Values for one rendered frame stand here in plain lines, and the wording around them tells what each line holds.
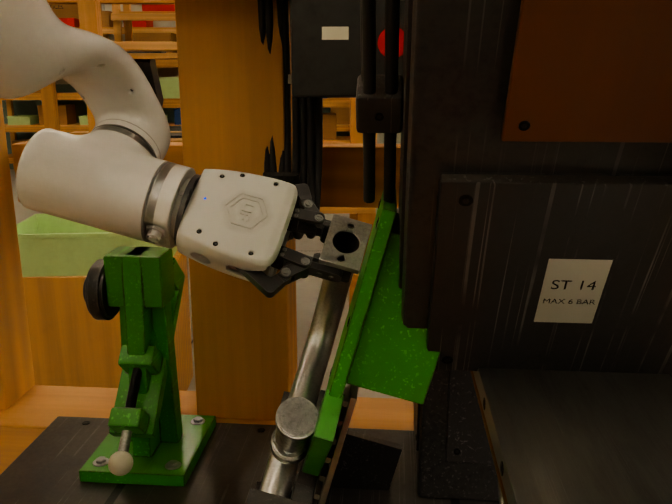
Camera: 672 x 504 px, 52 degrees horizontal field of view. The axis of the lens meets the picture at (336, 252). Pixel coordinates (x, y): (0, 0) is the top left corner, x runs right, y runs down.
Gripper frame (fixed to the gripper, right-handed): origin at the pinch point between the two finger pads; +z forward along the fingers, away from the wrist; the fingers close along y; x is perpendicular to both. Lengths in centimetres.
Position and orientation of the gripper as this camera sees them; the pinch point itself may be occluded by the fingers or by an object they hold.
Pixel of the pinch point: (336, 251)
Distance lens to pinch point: 68.8
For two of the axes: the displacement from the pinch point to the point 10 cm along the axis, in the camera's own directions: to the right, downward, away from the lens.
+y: 2.4, -8.3, 5.0
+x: -1.2, 4.8, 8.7
